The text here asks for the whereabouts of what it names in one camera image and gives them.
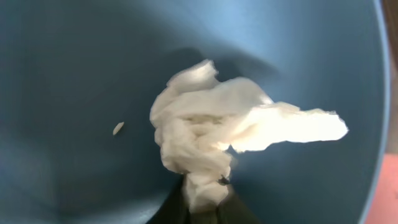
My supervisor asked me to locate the dark brown serving tray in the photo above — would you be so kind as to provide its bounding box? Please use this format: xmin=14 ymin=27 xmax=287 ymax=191
xmin=381 ymin=0 xmax=397 ymax=154

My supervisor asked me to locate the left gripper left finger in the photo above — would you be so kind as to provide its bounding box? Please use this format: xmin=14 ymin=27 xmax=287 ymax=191
xmin=147 ymin=177 xmax=191 ymax=224

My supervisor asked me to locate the dark blue plate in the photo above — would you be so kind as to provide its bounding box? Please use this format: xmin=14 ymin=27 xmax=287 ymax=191
xmin=1 ymin=0 xmax=390 ymax=223

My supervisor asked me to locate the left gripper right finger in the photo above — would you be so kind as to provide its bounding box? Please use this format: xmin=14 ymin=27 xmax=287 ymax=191
xmin=216 ymin=186 xmax=261 ymax=224

